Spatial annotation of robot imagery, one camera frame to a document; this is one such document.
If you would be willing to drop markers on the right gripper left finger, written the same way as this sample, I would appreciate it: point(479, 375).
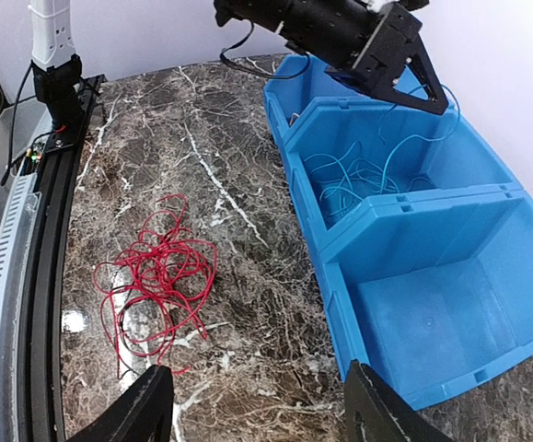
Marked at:
point(143, 412)

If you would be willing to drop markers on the left blue storage bin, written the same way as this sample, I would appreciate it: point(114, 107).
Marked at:
point(285, 100)

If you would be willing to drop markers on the blue storage bin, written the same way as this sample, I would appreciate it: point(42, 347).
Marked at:
point(346, 156)
point(285, 100)
point(435, 296)

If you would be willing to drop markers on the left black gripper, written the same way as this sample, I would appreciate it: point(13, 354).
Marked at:
point(393, 47)

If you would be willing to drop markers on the white slotted cable duct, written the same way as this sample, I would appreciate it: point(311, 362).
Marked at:
point(15, 230)

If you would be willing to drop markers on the right blue storage bin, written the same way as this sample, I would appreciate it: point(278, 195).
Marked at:
point(435, 296)

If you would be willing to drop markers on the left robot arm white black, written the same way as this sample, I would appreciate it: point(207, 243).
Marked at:
point(334, 31)

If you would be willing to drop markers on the black front rail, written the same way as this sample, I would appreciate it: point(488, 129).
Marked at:
point(38, 379)

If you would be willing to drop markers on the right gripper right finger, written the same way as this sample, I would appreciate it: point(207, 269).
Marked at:
point(376, 412)

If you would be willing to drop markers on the middle blue storage bin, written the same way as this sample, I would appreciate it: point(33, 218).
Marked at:
point(346, 156)

